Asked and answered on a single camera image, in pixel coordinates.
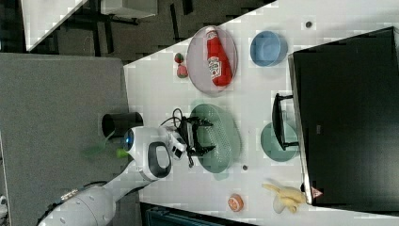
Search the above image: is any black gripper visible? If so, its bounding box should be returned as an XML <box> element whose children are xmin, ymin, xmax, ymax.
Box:
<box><xmin>178</xmin><ymin>117</ymin><xmax>215</xmax><ymax>156</ymax></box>

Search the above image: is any green plastic strainer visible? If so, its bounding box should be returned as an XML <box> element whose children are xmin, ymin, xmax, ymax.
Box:
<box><xmin>190</xmin><ymin>104</ymin><xmax>242</xmax><ymax>181</ymax></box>

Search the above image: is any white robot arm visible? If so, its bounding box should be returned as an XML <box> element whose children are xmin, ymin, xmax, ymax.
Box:
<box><xmin>37</xmin><ymin>117</ymin><xmax>215</xmax><ymax>226</ymax></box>

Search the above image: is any red green strawberry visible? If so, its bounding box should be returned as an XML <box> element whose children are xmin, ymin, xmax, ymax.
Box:
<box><xmin>177</xmin><ymin>65</ymin><xmax>188</xmax><ymax>78</ymax></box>

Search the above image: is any green round plate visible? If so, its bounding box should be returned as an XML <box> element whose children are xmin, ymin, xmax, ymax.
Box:
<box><xmin>261</xmin><ymin>122</ymin><xmax>298</xmax><ymax>162</ymax></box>

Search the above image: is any red ketchup bottle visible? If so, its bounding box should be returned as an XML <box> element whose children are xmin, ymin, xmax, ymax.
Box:
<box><xmin>206</xmin><ymin>26</ymin><xmax>232</xmax><ymax>87</ymax></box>

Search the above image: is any orange slice toy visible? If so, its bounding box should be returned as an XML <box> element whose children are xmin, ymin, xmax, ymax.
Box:
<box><xmin>228</xmin><ymin>194</ymin><xmax>244</xmax><ymax>212</ymax></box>

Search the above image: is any pink round plate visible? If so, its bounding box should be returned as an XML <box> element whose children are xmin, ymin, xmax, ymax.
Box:
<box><xmin>186</xmin><ymin>26</ymin><xmax>238</xmax><ymax>96</ymax></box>

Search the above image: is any dark red strawberry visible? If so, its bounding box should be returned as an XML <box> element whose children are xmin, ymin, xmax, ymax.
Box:
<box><xmin>174</xmin><ymin>53</ymin><xmax>184</xmax><ymax>64</ymax></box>

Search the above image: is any blue crate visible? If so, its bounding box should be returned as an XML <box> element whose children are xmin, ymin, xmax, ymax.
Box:
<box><xmin>143</xmin><ymin>207</ymin><xmax>245</xmax><ymax>226</ymax></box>

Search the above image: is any peeled toy banana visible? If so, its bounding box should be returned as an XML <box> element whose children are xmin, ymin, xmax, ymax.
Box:
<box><xmin>262</xmin><ymin>183</ymin><xmax>307</xmax><ymax>214</ymax></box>

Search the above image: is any blue bowl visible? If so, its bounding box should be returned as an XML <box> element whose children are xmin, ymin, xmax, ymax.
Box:
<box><xmin>249</xmin><ymin>31</ymin><xmax>288</xmax><ymax>67</ymax></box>

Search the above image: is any black toaster oven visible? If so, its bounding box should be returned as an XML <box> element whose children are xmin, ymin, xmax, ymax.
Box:
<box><xmin>272</xmin><ymin>27</ymin><xmax>399</xmax><ymax>216</ymax></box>

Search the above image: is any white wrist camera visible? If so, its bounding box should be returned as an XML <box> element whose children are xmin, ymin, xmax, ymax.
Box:
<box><xmin>171</xmin><ymin>143</ymin><xmax>187</xmax><ymax>159</ymax></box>

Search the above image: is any black cylinder post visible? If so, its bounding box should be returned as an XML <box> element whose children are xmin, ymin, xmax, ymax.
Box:
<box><xmin>102</xmin><ymin>112</ymin><xmax>143</xmax><ymax>138</ymax></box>

